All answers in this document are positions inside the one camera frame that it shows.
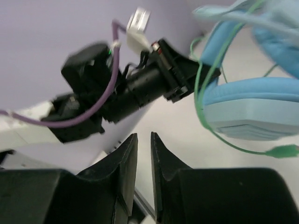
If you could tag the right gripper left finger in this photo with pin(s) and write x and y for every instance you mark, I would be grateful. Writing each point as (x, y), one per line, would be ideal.
(101, 194)

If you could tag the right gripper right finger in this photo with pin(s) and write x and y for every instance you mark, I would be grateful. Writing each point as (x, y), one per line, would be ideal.
(184, 195)

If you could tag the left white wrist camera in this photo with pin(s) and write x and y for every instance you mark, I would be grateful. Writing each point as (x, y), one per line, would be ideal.
(135, 31)

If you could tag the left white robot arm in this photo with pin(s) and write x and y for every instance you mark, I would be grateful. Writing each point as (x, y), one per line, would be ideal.
(74, 147)

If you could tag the light blue headphones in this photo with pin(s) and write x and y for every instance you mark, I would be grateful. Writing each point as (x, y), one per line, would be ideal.
(263, 108)

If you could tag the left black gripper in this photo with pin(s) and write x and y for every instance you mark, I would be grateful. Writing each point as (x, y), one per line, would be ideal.
(130, 81)

